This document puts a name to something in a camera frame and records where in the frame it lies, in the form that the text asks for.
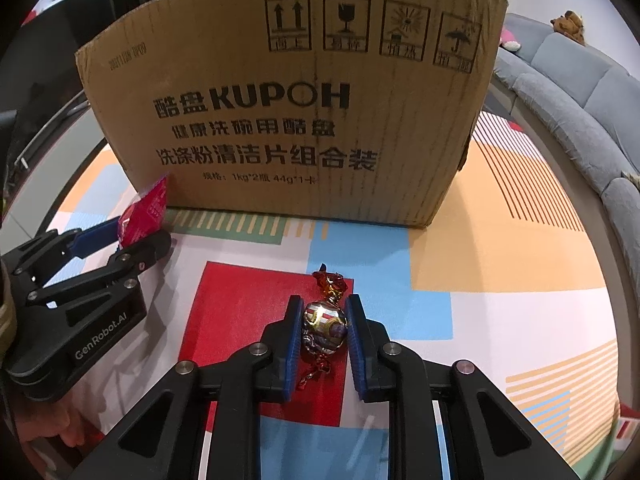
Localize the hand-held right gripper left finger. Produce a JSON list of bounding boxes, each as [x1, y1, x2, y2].
[[65, 294, 307, 480]]

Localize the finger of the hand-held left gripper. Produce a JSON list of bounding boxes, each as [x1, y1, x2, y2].
[[2, 217, 131, 281], [30, 230, 173, 306]]

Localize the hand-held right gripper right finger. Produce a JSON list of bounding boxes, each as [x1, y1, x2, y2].
[[346, 294, 583, 480]]

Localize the foil ball candy red twists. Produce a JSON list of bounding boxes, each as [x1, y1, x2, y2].
[[297, 262, 351, 393]]

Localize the red snack packet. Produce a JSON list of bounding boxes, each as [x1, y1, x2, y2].
[[116, 175, 168, 248]]

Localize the brown cardboard box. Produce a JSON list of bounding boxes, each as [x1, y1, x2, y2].
[[75, 0, 508, 228]]

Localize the person's left hand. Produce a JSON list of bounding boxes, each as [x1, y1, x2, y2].
[[10, 395, 106, 471]]

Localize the grey television cabinet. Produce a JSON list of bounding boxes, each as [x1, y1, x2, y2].
[[0, 105, 108, 241]]

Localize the black curved television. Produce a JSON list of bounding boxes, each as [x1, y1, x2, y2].
[[0, 0, 108, 181]]

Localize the colourful patchwork tablecloth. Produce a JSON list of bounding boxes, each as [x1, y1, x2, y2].
[[30, 110, 626, 480]]

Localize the grey sofa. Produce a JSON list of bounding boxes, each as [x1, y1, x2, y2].
[[492, 15, 640, 281]]

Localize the brown plush toy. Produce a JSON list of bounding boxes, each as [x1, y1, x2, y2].
[[550, 10, 586, 46]]

